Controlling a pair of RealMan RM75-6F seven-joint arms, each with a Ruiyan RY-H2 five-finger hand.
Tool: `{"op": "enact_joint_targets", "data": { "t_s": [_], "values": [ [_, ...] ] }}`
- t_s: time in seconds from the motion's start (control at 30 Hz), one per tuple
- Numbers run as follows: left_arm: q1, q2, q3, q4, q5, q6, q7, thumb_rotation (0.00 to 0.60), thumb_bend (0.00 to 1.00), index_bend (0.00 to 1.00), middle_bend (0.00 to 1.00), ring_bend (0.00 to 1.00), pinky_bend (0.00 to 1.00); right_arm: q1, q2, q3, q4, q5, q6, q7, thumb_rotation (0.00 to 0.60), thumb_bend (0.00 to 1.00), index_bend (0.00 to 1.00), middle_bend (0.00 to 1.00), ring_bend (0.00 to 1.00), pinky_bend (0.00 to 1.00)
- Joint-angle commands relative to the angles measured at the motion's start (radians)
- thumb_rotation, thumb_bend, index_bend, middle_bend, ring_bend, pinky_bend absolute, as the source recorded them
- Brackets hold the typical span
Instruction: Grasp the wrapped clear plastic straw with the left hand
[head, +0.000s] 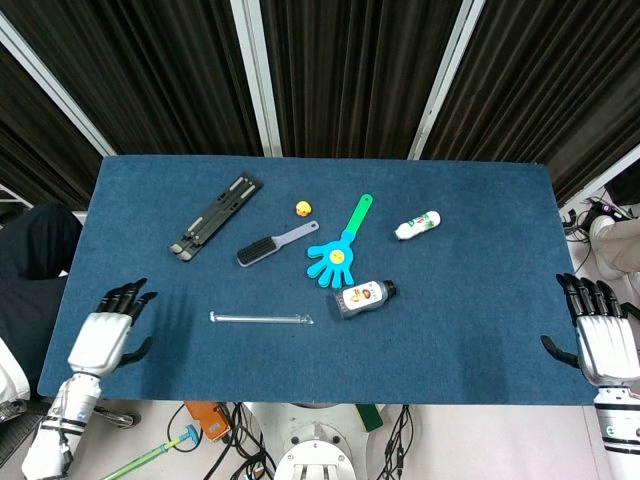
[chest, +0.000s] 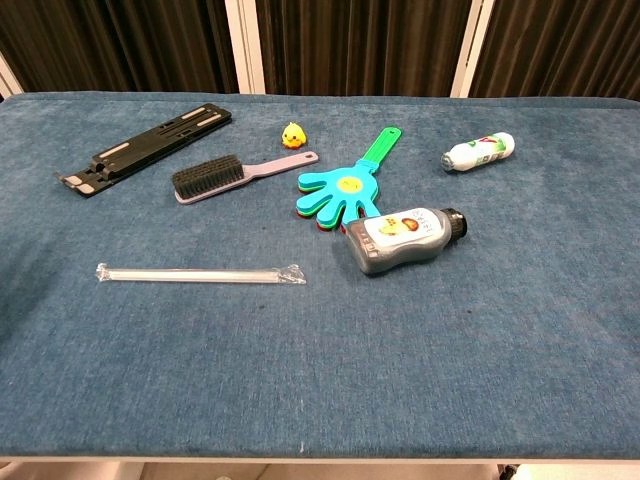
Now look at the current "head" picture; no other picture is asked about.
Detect blue table cloth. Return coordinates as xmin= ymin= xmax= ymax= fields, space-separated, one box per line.
xmin=37 ymin=154 xmax=609 ymax=407

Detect small white bottle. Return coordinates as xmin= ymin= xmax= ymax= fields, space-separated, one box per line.
xmin=394 ymin=210 xmax=442 ymax=242

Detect green stick with blue handle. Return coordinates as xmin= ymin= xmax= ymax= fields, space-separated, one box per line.
xmin=102 ymin=424 xmax=202 ymax=480

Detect person in beige clothes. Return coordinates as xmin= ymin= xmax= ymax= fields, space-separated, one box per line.
xmin=588 ymin=214 xmax=640 ymax=281

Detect black folding laptop stand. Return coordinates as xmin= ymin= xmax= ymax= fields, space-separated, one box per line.
xmin=168 ymin=172 xmax=265 ymax=262

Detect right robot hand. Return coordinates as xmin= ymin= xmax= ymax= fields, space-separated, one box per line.
xmin=540 ymin=272 xmax=640 ymax=389

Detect grey black hairbrush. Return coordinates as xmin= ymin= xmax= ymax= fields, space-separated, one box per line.
xmin=236 ymin=220 xmax=321 ymax=268

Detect green flat board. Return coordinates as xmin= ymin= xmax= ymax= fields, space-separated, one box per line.
xmin=355 ymin=403 xmax=385 ymax=432

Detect blue green hand clapper toy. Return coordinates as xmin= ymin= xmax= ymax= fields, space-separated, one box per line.
xmin=305 ymin=193 xmax=376 ymax=291

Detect black cable bundle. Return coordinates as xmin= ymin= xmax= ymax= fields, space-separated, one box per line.
xmin=379 ymin=404 xmax=414 ymax=480

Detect white robot torso base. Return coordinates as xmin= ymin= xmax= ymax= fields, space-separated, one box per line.
xmin=248 ymin=402 xmax=374 ymax=480

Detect dark bottle with label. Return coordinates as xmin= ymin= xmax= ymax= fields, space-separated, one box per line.
xmin=333 ymin=279 xmax=399 ymax=321

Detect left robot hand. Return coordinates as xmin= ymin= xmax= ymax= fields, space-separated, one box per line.
xmin=66 ymin=278 xmax=159 ymax=374

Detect black office chair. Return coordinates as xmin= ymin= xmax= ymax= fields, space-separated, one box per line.
xmin=0 ymin=202 xmax=84 ymax=401

